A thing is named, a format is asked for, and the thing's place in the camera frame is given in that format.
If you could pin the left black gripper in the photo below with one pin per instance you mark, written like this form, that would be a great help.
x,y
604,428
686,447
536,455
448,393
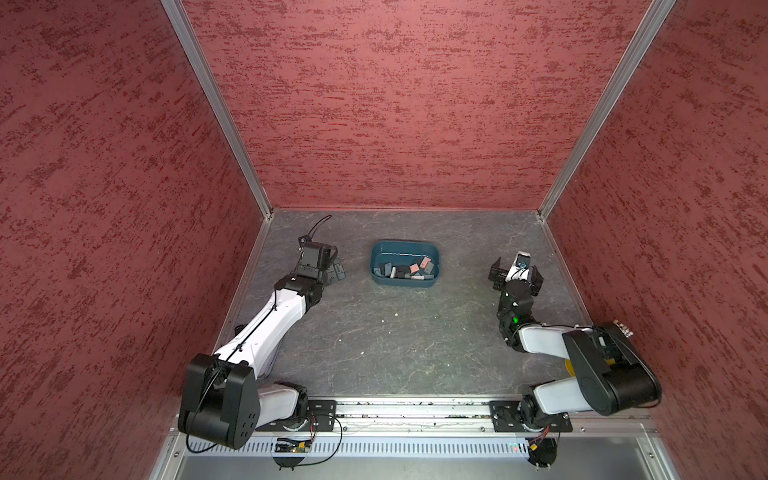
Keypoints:
x,y
334,271

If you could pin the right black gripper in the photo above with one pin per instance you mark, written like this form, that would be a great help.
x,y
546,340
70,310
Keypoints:
x,y
497,276

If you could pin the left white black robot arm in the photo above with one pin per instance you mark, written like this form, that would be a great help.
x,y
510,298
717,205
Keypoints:
x,y
224,398

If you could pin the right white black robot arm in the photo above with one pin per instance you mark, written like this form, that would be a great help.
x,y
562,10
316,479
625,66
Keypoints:
x,y
607,374

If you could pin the teal plastic storage box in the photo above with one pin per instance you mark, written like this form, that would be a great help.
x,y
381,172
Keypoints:
x,y
389,253

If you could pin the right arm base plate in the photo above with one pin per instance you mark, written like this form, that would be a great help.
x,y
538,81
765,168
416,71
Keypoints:
x,y
506,417

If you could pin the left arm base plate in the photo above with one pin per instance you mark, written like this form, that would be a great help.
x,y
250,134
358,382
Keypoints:
x,y
312,415

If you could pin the aluminium front rail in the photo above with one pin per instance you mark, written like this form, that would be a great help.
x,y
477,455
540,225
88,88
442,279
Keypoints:
x,y
455,416

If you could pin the perforated cable tray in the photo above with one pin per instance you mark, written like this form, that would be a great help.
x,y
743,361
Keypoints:
x,y
399,447

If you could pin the right aluminium corner post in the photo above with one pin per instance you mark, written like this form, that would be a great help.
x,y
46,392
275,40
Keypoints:
x,y
647,30

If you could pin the aluminium corner post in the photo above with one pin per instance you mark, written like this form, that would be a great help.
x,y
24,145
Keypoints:
x,y
184,32
647,30

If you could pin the left aluminium corner post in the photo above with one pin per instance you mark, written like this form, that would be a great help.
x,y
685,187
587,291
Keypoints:
x,y
184,32

